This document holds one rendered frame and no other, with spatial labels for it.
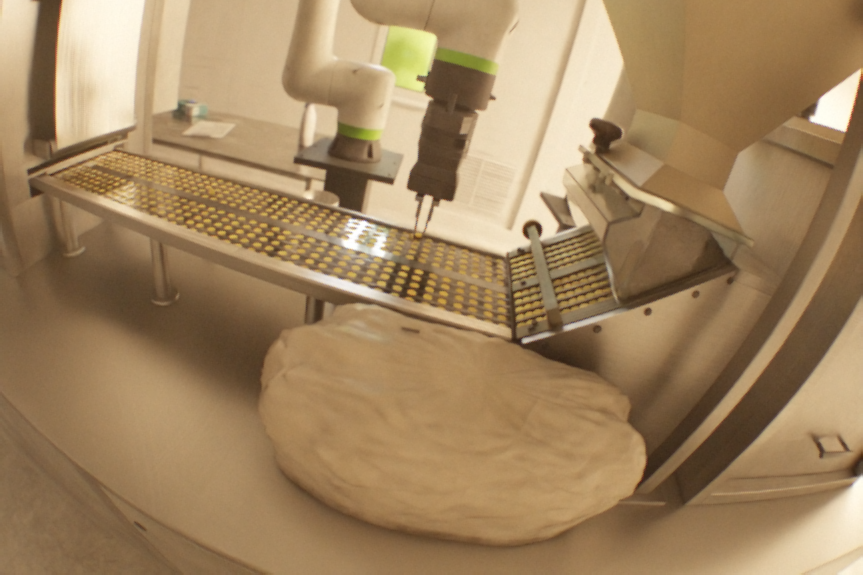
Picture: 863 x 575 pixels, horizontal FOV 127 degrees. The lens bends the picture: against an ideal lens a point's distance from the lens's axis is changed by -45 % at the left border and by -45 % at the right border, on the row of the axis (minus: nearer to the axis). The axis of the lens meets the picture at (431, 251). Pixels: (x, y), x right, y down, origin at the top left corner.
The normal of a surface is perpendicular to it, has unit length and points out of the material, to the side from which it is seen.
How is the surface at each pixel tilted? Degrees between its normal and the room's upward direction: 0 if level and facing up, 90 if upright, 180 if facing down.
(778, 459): 90
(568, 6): 90
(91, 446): 0
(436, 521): 97
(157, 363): 0
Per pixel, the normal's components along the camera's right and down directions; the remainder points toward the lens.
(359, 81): 0.11, 0.44
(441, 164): -0.17, 0.55
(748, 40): -0.22, 0.74
